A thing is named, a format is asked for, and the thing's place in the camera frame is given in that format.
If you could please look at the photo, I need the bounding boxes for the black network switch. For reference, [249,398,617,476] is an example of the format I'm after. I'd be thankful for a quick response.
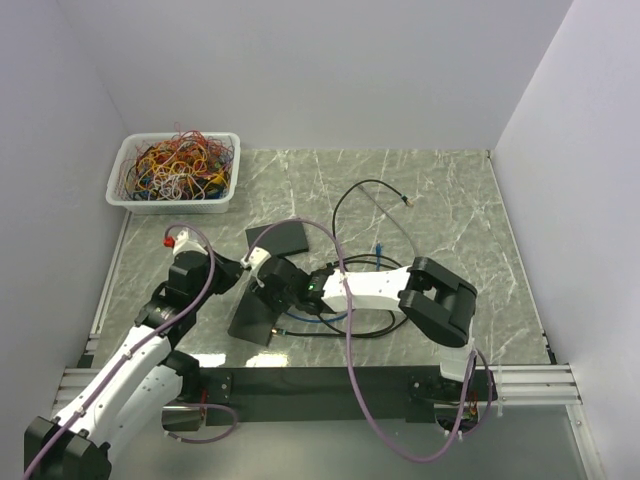
[256,222,309,257]
[227,281,282,347]

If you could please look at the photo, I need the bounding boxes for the black ethernet cable short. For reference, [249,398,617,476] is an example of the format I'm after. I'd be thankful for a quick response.
[306,253,408,338]

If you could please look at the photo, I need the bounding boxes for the blue ethernet cable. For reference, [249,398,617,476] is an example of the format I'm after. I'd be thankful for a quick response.
[287,242,386,322]

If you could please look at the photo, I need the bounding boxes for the black ethernet cable long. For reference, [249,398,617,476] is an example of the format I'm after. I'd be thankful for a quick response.
[272,180,416,341]

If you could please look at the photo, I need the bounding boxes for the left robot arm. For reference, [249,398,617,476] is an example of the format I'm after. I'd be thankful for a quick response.
[23,247,244,479]

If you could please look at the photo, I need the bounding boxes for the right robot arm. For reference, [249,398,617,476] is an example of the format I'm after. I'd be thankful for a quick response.
[245,252,478,399]

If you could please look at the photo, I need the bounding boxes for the white plastic basket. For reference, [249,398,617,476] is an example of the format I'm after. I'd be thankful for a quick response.
[105,130,241,215]

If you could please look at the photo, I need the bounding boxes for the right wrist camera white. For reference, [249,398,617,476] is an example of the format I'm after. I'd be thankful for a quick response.
[240,247,271,287]

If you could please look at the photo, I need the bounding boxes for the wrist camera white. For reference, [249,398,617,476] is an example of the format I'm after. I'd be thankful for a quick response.
[240,247,271,287]
[163,229,208,256]

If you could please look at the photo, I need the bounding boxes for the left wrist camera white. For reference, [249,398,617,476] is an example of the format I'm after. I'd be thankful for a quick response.
[163,229,208,256]

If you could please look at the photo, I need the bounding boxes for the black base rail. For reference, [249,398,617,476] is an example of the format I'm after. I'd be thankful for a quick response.
[199,364,501,427]

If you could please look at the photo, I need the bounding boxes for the tangled colourful wires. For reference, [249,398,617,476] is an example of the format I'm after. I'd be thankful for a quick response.
[124,121,236,202]

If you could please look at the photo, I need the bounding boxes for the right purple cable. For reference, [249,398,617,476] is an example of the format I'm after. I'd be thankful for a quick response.
[247,218,494,464]

